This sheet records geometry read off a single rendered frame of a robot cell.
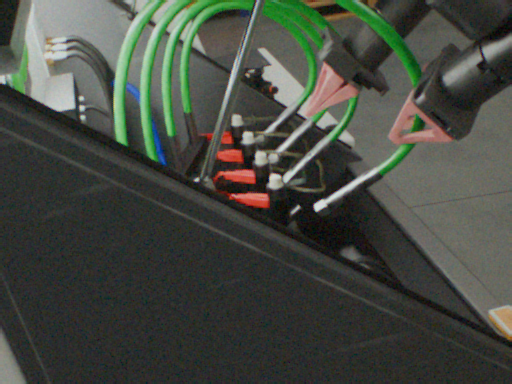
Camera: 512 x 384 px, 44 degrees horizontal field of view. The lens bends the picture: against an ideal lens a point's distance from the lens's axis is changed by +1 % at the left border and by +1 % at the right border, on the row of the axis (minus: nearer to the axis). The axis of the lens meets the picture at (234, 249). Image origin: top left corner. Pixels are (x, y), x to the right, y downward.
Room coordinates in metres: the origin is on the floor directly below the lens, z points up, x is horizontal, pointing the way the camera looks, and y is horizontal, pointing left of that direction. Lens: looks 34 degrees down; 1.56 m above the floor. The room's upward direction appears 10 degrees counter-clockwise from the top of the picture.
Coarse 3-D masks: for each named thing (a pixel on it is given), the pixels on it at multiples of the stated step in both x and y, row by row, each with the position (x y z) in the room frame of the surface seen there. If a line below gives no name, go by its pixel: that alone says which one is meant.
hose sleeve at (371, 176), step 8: (376, 168) 0.67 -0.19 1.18; (360, 176) 0.68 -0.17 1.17; (368, 176) 0.67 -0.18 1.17; (376, 176) 0.67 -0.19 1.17; (352, 184) 0.68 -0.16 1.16; (360, 184) 0.67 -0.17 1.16; (368, 184) 0.67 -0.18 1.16; (336, 192) 0.69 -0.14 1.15; (344, 192) 0.68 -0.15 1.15; (352, 192) 0.67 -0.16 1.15; (328, 200) 0.69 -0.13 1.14; (336, 200) 0.68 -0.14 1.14; (344, 200) 0.68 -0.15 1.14
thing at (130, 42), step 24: (168, 0) 0.73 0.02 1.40; (336, 0) 0.68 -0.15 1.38; (144, 24) 0.74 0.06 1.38; (384, 24) 0.67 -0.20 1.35; (408, 48) 0.66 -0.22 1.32; (120, 72) 0.75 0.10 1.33; (408, 72) 0.66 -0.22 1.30; (120, 96) 0.75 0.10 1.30; (120, 120) 0.75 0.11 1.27; (408, 144) 0.66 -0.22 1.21; (384, 168) 0.67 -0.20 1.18
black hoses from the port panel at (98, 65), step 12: (72, 36) 1.04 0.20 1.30; (72, 48) 1.00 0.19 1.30; (84, 48) 1.00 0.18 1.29; (96, 48) 1.05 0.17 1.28; (84, 60) 0.95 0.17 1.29; (96, 60) 1.00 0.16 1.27; (96, 72) 0.96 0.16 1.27; (108, 72) 1.04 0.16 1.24; (108, 84) 1.00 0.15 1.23; (108, 96) 0.96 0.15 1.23; (96, 108) 1.00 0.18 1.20; (108, 108) 0.96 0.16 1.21
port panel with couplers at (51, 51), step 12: (36, 12) 1.03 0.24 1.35; (36, 24) 0.97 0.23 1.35; (36, 36) 0.93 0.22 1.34; (60, 36) 1.04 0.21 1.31; (48, 48) 0.99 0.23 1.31; (60, 48) 0.99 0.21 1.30; (48, 60) 0.94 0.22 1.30; (60, 60) 0.94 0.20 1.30; (48, 72) 0.93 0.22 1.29; (84, 108) 0.99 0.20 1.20; (84, 120) 0.95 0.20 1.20
